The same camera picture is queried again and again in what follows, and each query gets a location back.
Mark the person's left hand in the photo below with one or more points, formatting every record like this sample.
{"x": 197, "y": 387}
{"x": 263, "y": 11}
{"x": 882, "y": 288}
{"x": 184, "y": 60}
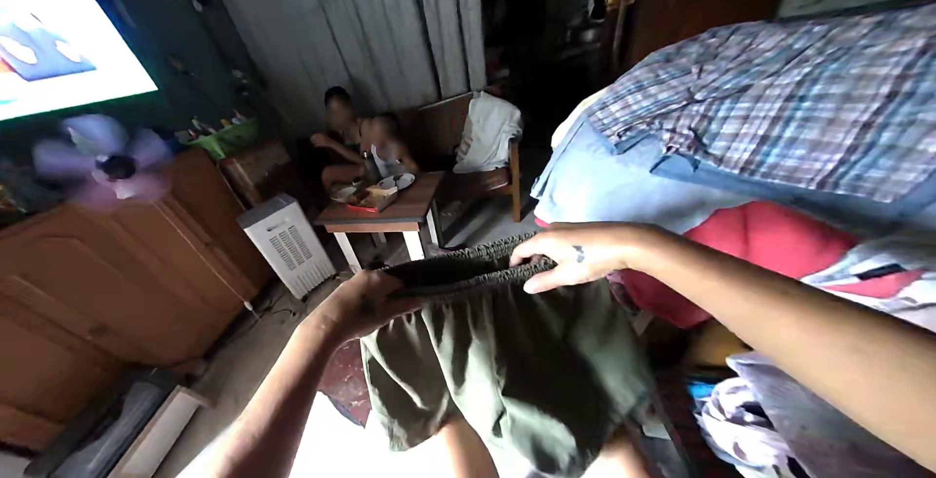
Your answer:
{"x": 358, "y": 302}

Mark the person's right hand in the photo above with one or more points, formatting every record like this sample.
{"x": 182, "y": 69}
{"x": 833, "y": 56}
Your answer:
{"x": 581, "y": 250}

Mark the person's right fingers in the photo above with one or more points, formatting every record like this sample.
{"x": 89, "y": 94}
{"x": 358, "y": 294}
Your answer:
{"x": 528, "y": 249}

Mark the person's left thumb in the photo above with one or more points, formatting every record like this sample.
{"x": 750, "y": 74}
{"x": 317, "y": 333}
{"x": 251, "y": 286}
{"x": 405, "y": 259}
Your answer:
{"x": 404, "y": 305}

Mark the person's right thumb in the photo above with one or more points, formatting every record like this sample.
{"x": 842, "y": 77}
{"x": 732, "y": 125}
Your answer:
{"x": 545, "y": 280}

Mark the person's left fingers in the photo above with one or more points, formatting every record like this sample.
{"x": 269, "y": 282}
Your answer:
{"x": 383, "y": 280}

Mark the olive green shorts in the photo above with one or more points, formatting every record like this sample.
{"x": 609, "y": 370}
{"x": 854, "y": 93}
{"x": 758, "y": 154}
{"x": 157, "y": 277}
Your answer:
{"x": 504, "y": 346}

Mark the person's right forearm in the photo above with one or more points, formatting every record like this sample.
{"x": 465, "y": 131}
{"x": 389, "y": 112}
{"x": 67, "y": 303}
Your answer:
{"x": 768, "y": 310}

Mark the person's left forearm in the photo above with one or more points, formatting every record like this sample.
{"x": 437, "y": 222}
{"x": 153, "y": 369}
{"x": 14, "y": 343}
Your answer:
{"x": 281, "y": 390}

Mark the small brown wooden table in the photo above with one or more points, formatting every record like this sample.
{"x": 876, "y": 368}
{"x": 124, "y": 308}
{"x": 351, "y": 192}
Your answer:
{"x": 391, "y": 217}

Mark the wooden bench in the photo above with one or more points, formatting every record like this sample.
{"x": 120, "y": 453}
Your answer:
{"x": 514, "y": 185}

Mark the red food tray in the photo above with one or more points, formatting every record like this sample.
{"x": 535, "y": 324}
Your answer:
{"x": 373, "y": 200}

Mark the white plate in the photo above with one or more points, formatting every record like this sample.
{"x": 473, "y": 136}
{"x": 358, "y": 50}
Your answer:
{"x": 397, "y": 182}

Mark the white air cooler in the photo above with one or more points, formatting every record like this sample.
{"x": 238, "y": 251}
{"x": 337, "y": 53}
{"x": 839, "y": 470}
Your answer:
{"x": 289, "y": 247}

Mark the white cloth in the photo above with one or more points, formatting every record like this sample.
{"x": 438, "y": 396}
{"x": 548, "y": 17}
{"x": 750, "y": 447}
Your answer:
{"x": 488, "y": 134}

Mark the person's legs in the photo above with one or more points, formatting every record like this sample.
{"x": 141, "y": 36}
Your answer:
{"x": 470, "y": 452}

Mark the small brown wooden cabinet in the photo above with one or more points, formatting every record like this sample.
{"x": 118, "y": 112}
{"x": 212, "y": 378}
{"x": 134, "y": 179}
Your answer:
{"x": 256, "y": 167}

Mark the green plastic basket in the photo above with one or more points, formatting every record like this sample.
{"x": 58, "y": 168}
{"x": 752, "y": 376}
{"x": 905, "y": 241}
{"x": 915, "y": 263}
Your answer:
{"x": 228, "y": 140}

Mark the grey curtain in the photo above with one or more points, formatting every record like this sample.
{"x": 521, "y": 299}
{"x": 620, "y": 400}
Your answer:
{"x": 365, "y": 32}

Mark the white wooden board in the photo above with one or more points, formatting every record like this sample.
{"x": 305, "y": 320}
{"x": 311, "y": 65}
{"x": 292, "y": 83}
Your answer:
{"x": 157, "y": 430}

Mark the purple fan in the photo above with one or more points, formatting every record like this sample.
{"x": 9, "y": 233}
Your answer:
{"x": 117, "y": 165}

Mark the grey wrapped roll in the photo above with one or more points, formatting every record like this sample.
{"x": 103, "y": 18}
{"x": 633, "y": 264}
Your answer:
{"x": 121, "y": 419}

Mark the blue plaid shirt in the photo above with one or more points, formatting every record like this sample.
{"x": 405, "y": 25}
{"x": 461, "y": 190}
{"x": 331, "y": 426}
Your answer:
{"x": 797, "y": 97}

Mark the television with bright screen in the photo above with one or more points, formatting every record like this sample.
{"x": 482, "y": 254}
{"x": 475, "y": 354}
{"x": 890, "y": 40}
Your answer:
{"x": 88, "y": 50}

